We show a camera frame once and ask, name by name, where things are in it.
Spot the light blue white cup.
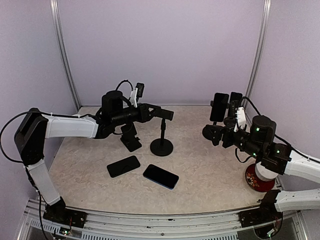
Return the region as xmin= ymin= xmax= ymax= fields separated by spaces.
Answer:
xmin=70 ymin=114 xmax=83 ymax=118

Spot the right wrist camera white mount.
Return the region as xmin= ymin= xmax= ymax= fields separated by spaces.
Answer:
xmin=229 ymin=100 xmax=247 ymax=133

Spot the black folding phone stand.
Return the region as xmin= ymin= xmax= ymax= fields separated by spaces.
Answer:
xmin=120 ymin=123 xmax=142 ymax=153

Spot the left aluminium frame post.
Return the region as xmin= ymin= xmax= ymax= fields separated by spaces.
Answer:
xmin=49 ymin=0 xmax=82 ymax=111

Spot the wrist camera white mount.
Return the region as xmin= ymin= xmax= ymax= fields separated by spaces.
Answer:
xmin=229 ymin=100 xmax=247 ymax=133
xmin=129 ymin=82 xmax=145 ymax=108

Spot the aluminium frame post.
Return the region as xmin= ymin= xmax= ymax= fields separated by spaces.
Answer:
xmin=245 ymin=0 xmax=272 ymax=98
xmin=49 ymin=0 xmax=82 ymax=111

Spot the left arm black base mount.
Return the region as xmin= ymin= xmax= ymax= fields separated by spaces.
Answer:
xmin=43 ymin=208 xmax=87 ymax=229

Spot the black phone blue edge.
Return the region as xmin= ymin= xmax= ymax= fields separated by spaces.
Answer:
xmin=229 ymin=92 xmax=243 ymax=102
xmin=143 ymin=164 xmax=179 ymax=190

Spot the right aluminium frame post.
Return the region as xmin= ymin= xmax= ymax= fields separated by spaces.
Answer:
xmin=245 ymin=0 xmax=272 ymax=98

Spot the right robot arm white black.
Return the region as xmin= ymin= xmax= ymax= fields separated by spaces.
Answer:
xmin=202 ymin=93 xmax=320 ymax=222

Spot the black pole phone stand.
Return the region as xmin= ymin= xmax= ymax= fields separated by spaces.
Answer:
xmin=201 ymin=99 xmax=223 ymax=141
xmin=150 ymin=118 xmax=174 ymax=157

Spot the white bowl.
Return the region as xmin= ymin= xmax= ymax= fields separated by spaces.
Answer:
xmin=255 ymin=162 xmax=278 ymax=182

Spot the front aluminium rail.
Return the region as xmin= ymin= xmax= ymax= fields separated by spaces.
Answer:
xmin=24 ymin=204 xmax=308 ymax=240

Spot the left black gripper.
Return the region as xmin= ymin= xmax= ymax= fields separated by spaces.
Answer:
xmin=112 ymin=102 xmax=162 ymax=126

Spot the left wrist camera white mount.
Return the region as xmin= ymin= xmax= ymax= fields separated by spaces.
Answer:
xmin=129 ymin=82 xmax=145 ymax=108

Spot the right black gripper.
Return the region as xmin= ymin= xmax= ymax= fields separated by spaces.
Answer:
xmin=206 ymin=119 xmax=264 ymax=160

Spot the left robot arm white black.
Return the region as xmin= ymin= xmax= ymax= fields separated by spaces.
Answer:
xmin=14 ymin=88 xmax=174 ymax=223

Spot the red floral plate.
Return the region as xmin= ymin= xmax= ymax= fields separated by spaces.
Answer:
xmin=245 ymin=163 xmax=275 ymax=193

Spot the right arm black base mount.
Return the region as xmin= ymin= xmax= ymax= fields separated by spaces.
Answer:
xmin=238 ymin=208 xmax=283 ymax=228

